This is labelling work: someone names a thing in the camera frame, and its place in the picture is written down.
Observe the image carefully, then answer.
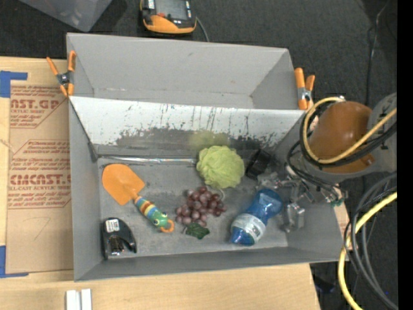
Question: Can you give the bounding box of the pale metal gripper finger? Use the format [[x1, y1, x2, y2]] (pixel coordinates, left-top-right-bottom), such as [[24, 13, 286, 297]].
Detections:
[[257, 172, 291, 190], [281, 201, 306, 233]]

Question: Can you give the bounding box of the black round cap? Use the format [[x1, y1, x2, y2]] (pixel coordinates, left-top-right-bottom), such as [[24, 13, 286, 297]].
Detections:
[[245, 149, 272, 180]]

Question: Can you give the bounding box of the blue clear plastic bottle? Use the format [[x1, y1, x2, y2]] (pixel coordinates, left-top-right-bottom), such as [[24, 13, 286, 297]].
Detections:
[[229, 188, 285, 247]]

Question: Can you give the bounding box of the green mesh bath sponge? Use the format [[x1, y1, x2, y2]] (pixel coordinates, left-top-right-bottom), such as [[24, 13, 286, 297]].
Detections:
[[196, 145, 246, 190]]

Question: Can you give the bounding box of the purple toy grapes green leaf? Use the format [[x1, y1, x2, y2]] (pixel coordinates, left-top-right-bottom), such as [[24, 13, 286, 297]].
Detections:
[[175, 185, 228, 240]]

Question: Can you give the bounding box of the grey metal bin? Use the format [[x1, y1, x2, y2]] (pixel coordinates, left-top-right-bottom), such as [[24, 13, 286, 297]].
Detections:
[[66, 32, 351, 282]]

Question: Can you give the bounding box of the brown cardboard board red print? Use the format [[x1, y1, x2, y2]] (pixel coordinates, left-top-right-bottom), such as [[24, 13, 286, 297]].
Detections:
[[0, 56, 76, 279]]

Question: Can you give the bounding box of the orange toy shovel striped handle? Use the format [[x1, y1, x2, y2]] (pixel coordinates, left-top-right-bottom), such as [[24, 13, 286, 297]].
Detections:
[[101, 163, 176, 234]]

